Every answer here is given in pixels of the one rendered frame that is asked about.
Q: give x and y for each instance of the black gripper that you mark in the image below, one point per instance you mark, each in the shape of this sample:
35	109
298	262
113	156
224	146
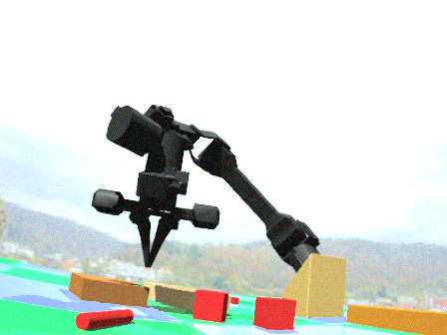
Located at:
111	202

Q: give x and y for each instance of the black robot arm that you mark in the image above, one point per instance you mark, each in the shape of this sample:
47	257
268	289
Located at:
157	134

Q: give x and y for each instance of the red cylinder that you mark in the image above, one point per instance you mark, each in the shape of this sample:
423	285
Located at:
105	318

